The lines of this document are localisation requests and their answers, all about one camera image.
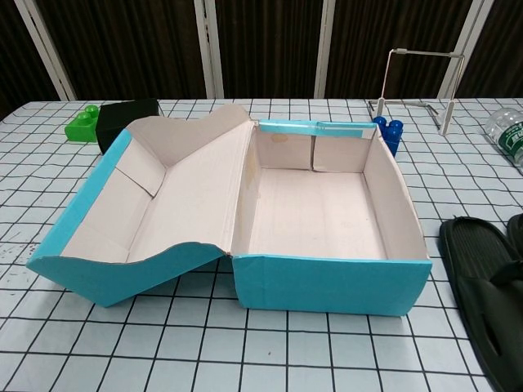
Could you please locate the black rubber slipper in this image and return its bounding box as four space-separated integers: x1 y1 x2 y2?
438 216 523 392
507 213 523 258

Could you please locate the white checked tablecloth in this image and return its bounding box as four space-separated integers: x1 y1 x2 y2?
0 97 523 392

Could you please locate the white wire stand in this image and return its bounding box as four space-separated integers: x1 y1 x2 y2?
367 47 467 136

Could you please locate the clear plastic water bottle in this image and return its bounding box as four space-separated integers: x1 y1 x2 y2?
485 107 523 177

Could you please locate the green toy building block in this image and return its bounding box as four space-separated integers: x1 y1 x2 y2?
64 105 101 144

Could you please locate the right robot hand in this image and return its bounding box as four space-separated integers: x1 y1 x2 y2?
491 253 523 287

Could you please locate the blue cardboard shoe box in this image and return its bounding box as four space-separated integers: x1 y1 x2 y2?
26 104 433 322

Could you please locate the black folding screen white frame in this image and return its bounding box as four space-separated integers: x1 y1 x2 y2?
0 0 523 122

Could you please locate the small black box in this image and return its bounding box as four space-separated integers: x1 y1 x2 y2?
96 97 163 155

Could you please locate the blue toy building block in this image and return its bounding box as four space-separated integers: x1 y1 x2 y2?
372 115 405 158

